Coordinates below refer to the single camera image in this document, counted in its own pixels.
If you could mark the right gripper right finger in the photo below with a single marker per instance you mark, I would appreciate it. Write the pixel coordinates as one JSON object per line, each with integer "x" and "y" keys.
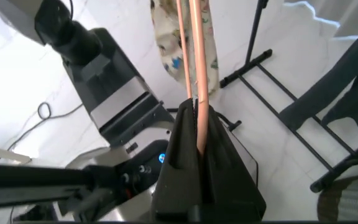
{"x": 228, "y": 180}

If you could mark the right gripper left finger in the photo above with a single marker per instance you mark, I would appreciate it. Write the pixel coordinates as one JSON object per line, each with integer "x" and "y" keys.
{"x": 179, "y": 180}

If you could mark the pink clothes hanger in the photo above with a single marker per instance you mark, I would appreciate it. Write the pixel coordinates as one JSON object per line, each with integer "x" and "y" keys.
{"x": 201, "y": 77}

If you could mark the dark grey garment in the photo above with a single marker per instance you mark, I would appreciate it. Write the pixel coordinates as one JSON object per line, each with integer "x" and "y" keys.
{"x": 328, "y": 90}

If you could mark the cream printed garment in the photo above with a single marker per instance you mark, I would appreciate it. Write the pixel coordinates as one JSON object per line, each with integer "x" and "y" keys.
{"x": 166, "y": 40}

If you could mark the black clothes rack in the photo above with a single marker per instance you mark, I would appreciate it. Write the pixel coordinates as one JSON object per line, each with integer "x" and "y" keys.
{"x": 250, "y": 65}

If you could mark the white laundry basket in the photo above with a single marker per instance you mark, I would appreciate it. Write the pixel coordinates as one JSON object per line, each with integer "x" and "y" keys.
{"x": 350, "y": 199}

